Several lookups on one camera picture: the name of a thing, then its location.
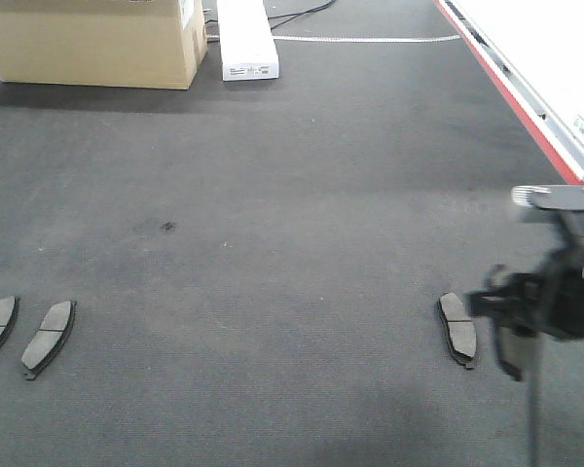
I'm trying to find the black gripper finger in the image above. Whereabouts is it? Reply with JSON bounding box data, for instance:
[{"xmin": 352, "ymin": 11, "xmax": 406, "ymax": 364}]
[
  {"xmin": 509, "ymin": 185, "xmax": 584, "ymax": 224},
  {"xmin": 465, "ymin": 265, "xmax": 540, "ymax": 336}
]

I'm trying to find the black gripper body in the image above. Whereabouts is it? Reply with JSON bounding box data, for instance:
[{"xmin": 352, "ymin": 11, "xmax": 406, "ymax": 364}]
[{"xmin": 532, "ymin": 213, "xmax": 584, "ymax": 341}]

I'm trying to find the long white carton box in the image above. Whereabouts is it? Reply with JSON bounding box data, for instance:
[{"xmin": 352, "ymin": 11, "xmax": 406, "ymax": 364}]
[{"xmin": 216, "ymin": 0, "xmax": 279, "ymax": 82}]

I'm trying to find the large cardboard box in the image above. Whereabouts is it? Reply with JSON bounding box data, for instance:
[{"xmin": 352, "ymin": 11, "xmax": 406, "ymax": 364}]
[{"xmin": 0, "ymin": 1, "xmax": 207, "ymax": 90}]

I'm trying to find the white conveyor side rail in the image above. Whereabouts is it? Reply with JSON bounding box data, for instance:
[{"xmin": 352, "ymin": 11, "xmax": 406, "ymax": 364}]
[{"xmin": 436, "ymin": 1, "xmax": 584, "ymax": 184}]

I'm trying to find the black cable behind boxes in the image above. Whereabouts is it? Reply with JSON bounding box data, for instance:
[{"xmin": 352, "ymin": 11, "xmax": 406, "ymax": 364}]
[{"xmin": 267, "ymin": 0, "xmax": 340, "ymax": 21}]

